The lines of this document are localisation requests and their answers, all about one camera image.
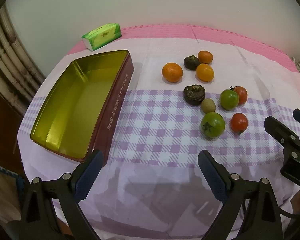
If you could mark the yellow-orange mandarin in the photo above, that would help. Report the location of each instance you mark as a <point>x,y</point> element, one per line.
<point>205,73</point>

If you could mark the large orange mandarin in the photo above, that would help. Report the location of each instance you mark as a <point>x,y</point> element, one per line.
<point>172,72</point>

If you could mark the dark mangosteen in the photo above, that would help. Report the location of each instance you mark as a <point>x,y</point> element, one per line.
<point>194,94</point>
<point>191,62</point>

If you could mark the dark mangosteen front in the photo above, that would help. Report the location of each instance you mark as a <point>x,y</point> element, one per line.
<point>194,94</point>

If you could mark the red tomato front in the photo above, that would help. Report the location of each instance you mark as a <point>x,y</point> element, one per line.
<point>239,123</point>

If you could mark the pink purple checked tablecloth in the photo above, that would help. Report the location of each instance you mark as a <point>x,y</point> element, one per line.
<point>151,186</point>

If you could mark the green tissue pack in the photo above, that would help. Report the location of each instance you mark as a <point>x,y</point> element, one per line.
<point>101,36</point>

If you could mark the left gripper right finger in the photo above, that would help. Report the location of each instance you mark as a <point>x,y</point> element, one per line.
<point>256,198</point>

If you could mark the dark mangosteen back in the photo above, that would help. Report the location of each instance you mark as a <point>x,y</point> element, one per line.
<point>191,62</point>

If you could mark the red tomato back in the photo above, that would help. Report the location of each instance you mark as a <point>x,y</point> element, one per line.
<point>242,94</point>

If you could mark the green tomato front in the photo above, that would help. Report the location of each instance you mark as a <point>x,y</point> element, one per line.
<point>213,125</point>

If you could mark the small back orange mandarin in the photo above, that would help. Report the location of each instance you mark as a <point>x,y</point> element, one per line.
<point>205,57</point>

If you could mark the green tomato with stem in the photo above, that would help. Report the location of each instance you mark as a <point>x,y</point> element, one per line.
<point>229,99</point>

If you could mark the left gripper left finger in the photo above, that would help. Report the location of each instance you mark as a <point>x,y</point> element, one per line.
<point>39,219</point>

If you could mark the small brown kiwi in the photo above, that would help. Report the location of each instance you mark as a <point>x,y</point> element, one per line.
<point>208,105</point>

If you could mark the beige patterned curtain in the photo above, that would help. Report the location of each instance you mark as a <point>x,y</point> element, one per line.
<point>19,76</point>

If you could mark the red gold toffee tin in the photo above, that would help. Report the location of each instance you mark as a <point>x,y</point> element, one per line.
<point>80,112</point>

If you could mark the red tomato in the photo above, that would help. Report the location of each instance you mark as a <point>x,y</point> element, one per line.
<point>242,94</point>
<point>239,123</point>

